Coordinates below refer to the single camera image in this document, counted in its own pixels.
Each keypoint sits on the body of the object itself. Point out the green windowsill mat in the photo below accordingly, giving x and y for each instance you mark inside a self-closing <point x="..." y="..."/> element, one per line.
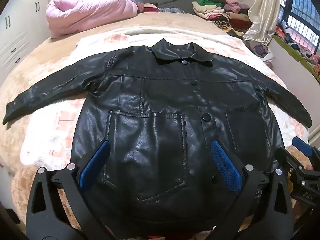
<point x="290" y="50"/>

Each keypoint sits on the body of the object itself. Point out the white wardrobe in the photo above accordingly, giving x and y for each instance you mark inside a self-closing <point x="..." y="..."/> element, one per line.
<point x="17" y="30"/>

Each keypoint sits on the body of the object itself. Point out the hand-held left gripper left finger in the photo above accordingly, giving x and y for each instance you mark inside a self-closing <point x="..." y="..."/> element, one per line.
<point x="95" y="163"/>

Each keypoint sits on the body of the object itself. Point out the white and orange plaid blanket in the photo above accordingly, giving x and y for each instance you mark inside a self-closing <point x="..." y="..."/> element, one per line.
<point x="55" y="130"/>

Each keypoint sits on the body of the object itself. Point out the folded colourful clothes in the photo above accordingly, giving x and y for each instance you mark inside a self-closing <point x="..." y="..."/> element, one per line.
<point x="150" y="7"/>

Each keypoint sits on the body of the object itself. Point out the cream satin curtain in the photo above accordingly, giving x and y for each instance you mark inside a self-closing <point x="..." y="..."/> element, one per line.
<point x="265" y="12"/>

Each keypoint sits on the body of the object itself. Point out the barred window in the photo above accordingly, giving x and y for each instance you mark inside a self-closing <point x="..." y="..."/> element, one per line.
<point x="302" y="2"/>

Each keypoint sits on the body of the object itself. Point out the scattered clothes on windowsill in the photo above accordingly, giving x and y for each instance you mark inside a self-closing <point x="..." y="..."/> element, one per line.
<point x="302" y="47"/>

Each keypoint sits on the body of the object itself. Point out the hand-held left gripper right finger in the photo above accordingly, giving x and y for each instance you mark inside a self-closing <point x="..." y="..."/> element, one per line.
<point x="226" y="167"/>

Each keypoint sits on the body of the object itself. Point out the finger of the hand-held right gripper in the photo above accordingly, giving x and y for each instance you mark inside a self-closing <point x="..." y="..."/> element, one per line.
<point x="302" y="146"/>
<point x="287" y="158"/>

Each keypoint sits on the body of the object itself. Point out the black leather jacket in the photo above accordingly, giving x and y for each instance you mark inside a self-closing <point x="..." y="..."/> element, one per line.
<point x="162" y="120"/>

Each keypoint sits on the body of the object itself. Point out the beige bed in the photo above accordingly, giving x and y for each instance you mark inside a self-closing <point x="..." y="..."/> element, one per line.
<point x="32" y="70"/>

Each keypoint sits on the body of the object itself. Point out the pile of mixed clothes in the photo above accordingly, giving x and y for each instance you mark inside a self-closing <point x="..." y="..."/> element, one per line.
<point x="217" y="10"/>

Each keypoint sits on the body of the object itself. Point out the pink quilt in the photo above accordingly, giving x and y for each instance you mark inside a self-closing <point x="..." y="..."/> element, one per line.
<point x="87" y="12"/>

